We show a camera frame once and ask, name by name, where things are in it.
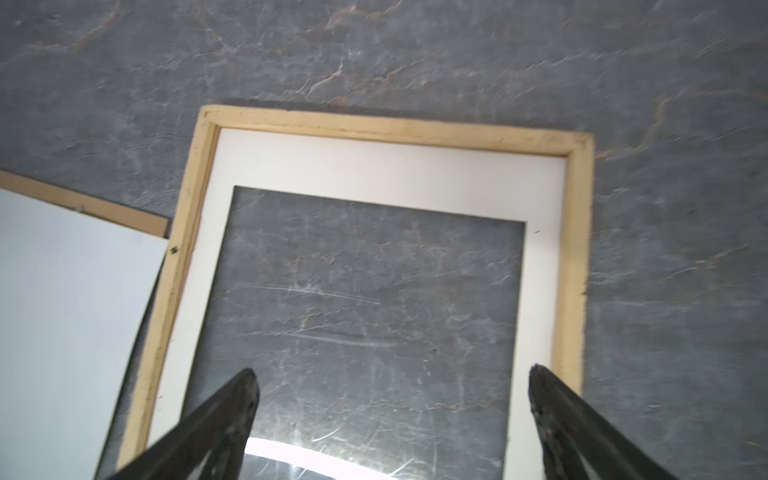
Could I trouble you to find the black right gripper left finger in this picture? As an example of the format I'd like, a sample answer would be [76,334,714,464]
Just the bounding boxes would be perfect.
[112,368,260,479]

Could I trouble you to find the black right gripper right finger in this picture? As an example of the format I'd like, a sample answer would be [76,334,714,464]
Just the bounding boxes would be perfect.
[528,364,675,480]

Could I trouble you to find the clear acrylic sheet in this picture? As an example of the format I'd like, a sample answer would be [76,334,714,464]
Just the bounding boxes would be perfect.
[184,187,525,479]

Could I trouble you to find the white photo paper sheet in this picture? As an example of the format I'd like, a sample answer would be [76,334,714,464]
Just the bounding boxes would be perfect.
[1,191,166,479]

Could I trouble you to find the white photo mat board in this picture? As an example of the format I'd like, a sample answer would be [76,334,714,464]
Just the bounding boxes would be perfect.
[149,128,566,479]

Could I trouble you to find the light wooden picture frame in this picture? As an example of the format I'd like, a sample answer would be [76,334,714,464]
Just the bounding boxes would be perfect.
[118,105,594,466]

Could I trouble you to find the brown wooden backing board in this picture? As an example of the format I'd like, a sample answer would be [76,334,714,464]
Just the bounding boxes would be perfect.
[1,171,169,238]

